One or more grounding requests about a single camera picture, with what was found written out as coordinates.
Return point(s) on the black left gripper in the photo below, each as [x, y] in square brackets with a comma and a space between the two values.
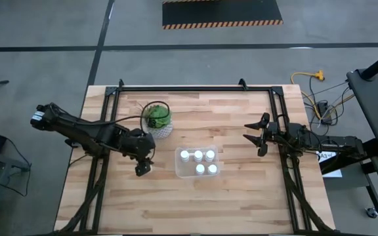
[139, 144]

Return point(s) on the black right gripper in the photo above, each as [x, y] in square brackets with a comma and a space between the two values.
[271, 134]

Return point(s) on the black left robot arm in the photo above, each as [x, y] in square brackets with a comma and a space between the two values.
[77, 129]

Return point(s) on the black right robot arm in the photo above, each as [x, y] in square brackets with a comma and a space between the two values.
[340, 142]

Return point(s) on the clear plastic basket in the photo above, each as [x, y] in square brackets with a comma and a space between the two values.
[189, 172]

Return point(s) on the green plant in patterned pot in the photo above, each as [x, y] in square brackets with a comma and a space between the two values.
[157, 113]

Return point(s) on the black power strip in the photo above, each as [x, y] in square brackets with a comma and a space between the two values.
[323, 109]

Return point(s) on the white printed label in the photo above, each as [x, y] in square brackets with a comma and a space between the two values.
[327, 156]

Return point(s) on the white paper sheet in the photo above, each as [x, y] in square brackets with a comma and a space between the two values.
[333, 173]

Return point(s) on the black hazard striped floor mat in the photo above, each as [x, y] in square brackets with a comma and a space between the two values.
[222, 11]

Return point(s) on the black caster wheel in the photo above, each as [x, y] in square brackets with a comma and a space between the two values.
[371, 213]

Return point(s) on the black metal table frame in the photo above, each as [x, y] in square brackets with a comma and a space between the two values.
[192, 88]

